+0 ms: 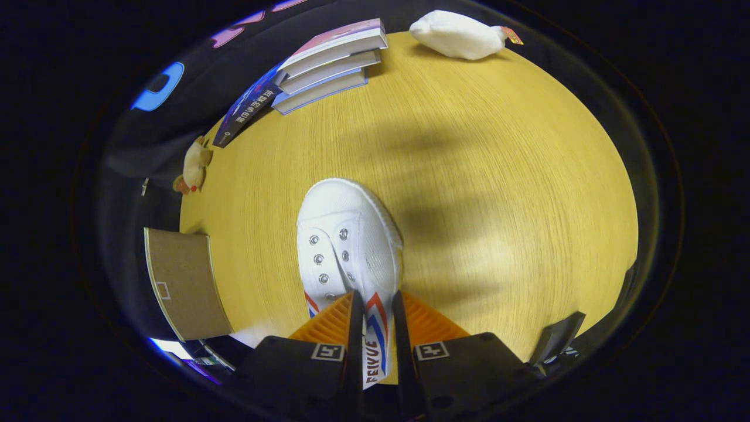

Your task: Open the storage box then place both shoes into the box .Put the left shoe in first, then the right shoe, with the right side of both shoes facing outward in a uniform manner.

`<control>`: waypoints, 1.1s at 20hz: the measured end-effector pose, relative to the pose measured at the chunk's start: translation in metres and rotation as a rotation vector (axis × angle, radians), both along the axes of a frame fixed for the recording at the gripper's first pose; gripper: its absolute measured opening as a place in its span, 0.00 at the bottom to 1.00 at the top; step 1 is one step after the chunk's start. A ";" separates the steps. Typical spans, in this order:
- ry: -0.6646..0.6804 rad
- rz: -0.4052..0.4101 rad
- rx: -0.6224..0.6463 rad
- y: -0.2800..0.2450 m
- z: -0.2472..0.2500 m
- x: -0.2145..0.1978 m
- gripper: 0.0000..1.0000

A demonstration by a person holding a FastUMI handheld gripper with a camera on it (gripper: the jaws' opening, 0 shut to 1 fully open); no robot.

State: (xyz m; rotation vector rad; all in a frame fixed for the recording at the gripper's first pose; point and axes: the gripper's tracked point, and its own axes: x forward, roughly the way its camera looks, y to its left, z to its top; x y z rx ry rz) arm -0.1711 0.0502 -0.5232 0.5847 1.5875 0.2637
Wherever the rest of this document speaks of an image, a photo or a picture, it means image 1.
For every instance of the dark blue book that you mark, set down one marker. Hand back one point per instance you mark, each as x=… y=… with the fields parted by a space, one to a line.
x=249 y=108

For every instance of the brown plush toy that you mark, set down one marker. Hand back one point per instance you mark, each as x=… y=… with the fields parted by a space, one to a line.
x=193 y=164

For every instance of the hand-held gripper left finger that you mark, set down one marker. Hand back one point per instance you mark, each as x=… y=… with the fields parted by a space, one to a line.
x=356 y=351

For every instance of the brown fabric storage box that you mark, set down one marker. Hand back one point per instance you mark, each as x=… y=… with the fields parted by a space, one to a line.
x=187 y=281

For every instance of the white plush toy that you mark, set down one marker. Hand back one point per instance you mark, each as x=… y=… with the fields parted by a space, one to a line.
x=451 y=35

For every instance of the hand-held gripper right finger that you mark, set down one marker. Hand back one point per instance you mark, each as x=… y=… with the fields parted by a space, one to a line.
x=401 y=351

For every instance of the pink cover book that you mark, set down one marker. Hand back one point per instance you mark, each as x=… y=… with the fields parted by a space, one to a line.
x=340 y=50

